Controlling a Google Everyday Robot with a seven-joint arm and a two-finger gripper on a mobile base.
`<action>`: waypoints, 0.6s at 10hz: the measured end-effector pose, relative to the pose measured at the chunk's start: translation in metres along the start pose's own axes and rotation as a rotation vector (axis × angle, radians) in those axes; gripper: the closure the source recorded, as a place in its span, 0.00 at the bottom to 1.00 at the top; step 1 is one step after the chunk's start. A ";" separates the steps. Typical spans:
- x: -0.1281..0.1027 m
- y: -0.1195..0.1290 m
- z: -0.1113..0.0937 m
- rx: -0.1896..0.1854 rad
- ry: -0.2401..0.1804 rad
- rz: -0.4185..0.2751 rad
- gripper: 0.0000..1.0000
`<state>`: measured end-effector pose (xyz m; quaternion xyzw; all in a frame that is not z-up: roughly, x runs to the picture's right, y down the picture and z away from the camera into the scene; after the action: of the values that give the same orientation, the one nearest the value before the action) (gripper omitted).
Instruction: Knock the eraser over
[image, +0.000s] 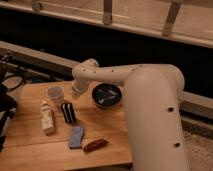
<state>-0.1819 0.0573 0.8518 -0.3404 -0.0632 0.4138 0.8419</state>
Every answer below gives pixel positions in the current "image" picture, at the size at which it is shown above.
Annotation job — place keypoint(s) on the translucent plastic cup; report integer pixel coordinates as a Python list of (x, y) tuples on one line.
[(56, 95)]

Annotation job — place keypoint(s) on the white glue bottle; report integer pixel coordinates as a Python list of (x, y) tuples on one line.
[(47, 120)]

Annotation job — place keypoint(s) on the red-brown snack bar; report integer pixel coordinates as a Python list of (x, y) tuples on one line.
[(94, 145)]

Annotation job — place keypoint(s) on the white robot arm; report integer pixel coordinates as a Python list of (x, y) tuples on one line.
[(151, 97)]

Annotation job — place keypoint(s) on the black bowl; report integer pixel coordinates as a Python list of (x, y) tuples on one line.
[(106, 95)]

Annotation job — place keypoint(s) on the wooden board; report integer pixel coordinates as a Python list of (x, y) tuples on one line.
[(27, 148)]

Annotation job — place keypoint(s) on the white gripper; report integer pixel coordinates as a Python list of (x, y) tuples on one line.
[(78, 87)]

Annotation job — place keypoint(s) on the black and white eraser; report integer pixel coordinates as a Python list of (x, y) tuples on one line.
[(68, 113)]

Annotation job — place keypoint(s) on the black object at left edge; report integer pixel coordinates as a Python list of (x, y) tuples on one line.
[(7, 104)]

